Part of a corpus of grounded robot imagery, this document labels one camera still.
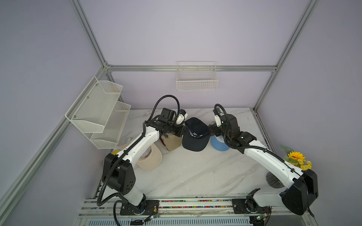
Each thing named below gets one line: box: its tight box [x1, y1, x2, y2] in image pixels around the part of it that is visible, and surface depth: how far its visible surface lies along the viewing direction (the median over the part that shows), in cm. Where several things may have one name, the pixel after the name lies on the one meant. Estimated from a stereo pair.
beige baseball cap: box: [135, 143, 163, 171], surface depth 90 cm
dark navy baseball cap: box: [181, 117, 211, 152], surface depth 87 cm
